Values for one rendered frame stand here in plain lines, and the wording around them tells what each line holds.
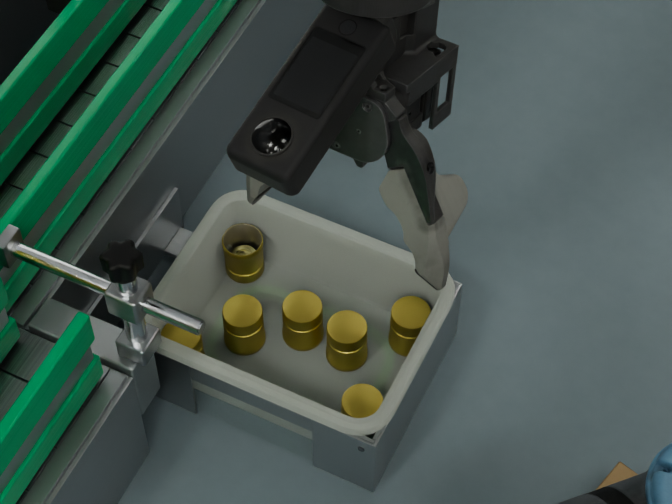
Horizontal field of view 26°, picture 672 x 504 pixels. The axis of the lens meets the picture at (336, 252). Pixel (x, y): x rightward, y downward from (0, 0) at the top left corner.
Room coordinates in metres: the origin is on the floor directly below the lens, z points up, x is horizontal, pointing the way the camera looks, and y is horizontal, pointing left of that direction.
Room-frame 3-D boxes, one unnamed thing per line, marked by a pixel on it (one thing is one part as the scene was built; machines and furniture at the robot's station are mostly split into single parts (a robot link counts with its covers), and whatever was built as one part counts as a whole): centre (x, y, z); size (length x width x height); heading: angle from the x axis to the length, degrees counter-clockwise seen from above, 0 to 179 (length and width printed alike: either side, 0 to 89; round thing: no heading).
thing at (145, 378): (0.60, 0.19, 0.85); 0.09 x 0.04 x 0.07; 64
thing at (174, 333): (0.64, 0.13, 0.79); 0.04 x 0.04 x 0.04
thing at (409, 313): (0.66, -0.06, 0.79); 0.04 x 0.04 x 0.04
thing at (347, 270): (0.65, 0.03, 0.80); 0.22 x 0.17 x 0.09; 64
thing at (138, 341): (0.59, 0.17, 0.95); 0.17 x 0.03 x 0.12; 64
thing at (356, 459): (0.66, 0.06, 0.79); 0.27 x 0.17 x 0.08; 64
